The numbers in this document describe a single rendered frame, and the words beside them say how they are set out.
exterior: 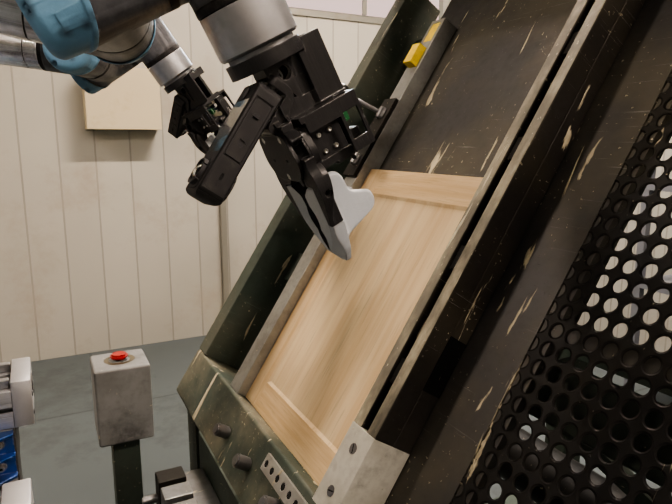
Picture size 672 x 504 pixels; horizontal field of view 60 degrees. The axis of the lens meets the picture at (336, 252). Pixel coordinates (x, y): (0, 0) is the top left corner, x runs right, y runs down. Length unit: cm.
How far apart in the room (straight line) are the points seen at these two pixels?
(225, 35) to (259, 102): 6
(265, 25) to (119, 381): 104
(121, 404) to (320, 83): 104
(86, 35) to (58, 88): 368
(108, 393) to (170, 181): 298
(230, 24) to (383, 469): 61
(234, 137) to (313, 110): 7
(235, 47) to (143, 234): 380
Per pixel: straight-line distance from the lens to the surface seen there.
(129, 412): 145
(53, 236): 422
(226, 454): 121
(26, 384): 124
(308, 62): 54
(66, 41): 52
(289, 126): 52
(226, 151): 50
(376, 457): 85
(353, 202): 56
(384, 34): 163
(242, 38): 51
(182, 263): 437
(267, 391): 122
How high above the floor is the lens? 142
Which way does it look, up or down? 11 degrees down
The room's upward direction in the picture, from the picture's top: straight up
